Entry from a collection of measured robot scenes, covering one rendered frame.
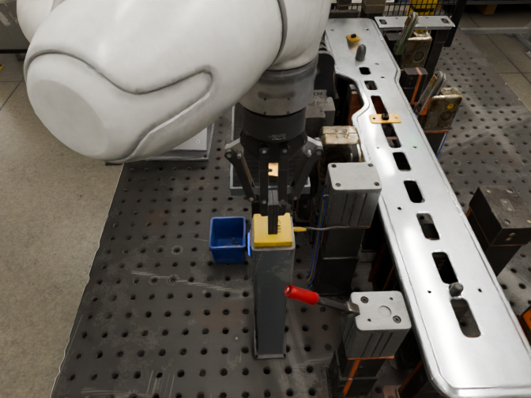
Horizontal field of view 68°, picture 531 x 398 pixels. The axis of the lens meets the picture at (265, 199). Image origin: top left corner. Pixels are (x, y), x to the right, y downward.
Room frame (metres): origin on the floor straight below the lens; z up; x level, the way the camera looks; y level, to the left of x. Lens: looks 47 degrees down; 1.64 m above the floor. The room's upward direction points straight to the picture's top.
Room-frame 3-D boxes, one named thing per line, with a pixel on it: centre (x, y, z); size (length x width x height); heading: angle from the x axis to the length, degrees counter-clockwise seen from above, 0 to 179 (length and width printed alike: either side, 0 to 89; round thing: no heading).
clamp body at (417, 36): (1.31, -0.52, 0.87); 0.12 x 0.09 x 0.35; 92
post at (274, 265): (0.39, -0.01, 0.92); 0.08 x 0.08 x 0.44; 2
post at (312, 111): (0.79, -0.12, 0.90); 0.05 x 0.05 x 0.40; 2
